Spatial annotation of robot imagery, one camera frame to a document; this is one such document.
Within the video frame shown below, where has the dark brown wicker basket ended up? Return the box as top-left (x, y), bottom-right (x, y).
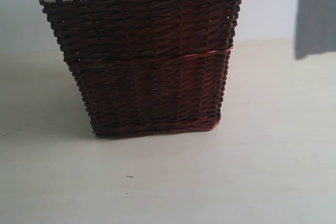
top-left (40, 0), bottom-right (242, 137)

